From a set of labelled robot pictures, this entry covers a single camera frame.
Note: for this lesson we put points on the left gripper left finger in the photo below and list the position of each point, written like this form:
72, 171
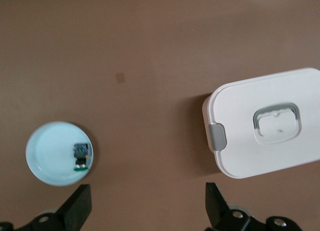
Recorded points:
75, 211

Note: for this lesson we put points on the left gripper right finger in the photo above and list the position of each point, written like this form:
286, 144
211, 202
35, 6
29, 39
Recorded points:
220, 216

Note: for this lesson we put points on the light blue round plate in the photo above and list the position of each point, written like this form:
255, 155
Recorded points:
52, 153

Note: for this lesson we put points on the white lunch box grey clips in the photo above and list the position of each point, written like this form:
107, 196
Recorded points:
250, 151

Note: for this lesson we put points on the green push button switch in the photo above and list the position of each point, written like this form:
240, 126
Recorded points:
81, 154

